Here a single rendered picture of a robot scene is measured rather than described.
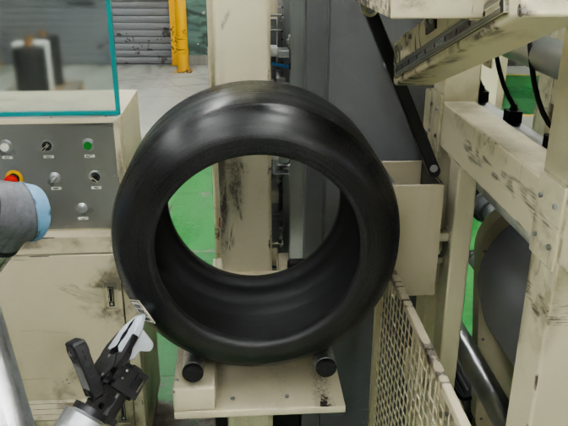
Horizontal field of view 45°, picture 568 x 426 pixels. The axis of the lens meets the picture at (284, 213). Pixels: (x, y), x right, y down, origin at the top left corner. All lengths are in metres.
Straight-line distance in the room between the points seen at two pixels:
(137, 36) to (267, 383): 9.38
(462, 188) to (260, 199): 0.49
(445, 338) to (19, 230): 1.10
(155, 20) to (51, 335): 8.58
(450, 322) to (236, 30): 0.92
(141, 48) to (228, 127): 9.50
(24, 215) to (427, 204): 0.90
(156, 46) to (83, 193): 8.58
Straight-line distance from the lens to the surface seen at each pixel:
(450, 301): 1.83
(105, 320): 2.28
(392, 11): 0.98
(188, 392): 1.50
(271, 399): 1.55
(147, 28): 10.66
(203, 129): 1.24
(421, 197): 1.66
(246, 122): 1.23
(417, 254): 1.72
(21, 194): 1.40
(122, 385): 1.36
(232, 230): 1.71
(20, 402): 1.21
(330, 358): 1.47
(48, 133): 2.13
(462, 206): 1.72
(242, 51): 1.59
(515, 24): 0.95
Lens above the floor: 1.74
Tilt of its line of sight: 22 degrees down
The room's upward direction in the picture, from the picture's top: straight up
